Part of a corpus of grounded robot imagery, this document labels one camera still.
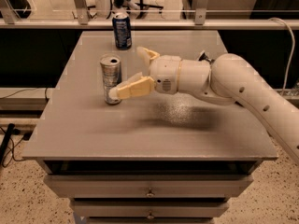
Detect grey drawer cabinet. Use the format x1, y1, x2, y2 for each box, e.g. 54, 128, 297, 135
23, 31, 277, 224

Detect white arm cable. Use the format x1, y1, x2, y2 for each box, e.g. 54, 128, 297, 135
268, 17, 296, 95

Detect silver redbull can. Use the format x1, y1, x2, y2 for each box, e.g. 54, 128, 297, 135
100, 53, 121, 105

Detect lower drawer with knob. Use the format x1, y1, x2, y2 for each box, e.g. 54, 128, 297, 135
70, 200, 229, 218

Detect drawer with knob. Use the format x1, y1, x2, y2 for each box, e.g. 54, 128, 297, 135
44, 175, 253, 198
70, 200, 229, 218

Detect blue soda can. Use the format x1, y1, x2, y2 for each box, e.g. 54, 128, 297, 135
112, 12, 132, 50

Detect top drawer with knob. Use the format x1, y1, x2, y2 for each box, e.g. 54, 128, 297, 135
44, 175, 253, 198

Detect black floor cables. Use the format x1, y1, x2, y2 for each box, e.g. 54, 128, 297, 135
0, 123, 32, 169

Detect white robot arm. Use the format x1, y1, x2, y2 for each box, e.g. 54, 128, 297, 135
108, 47, 299, 164

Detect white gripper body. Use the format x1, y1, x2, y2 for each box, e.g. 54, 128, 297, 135
149, 55, 181, 94

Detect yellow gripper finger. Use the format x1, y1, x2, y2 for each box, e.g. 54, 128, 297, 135
136, 47, 160, 65
108, 73, 155, 100

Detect metal railing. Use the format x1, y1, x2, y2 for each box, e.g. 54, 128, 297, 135
1, 0, 299, 30

